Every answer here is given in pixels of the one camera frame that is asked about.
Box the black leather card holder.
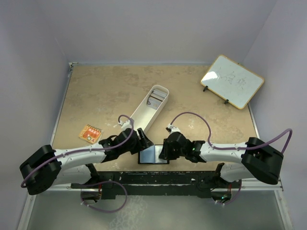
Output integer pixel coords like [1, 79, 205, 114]
[138, 145, 169, 165]

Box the white plastic card tray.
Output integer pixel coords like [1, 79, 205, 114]
[130, 85, 169, 134]

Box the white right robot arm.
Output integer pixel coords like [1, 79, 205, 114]
[159, 132, 283, 187]

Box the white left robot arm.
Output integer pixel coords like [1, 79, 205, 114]
[19, 128, 154, 195]

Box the stack of cards in tray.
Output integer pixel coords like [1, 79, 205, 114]
[147, 89, 167, 110]

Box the orange spiral notepad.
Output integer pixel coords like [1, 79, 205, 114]
[79, 125, 103, 144]

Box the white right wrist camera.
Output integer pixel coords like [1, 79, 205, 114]
[165, 123, 181, 134]

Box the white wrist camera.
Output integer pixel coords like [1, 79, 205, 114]
[118, 119, 134, 131]
[165, 123, 181, 134]

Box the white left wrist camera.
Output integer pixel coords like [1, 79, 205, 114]
[118, 119, 134, 131]

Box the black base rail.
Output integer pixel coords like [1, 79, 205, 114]
[71, 171, 229, 199]

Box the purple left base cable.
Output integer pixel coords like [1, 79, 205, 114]
[80, 180, 129, 213]

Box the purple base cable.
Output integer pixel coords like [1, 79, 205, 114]
[80, 180, 129, 213]
[214, 178, 242, 207]

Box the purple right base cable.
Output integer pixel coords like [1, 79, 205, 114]
[214, 178, 242, 207]

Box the small whiteboard yellow frame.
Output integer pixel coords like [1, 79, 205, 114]
[200, 55, 264, 109]

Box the aluminium frame rail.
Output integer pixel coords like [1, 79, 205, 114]
[239, 103, 285, 192]

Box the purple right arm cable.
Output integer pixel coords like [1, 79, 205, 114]
[169, 112, 293, 154]

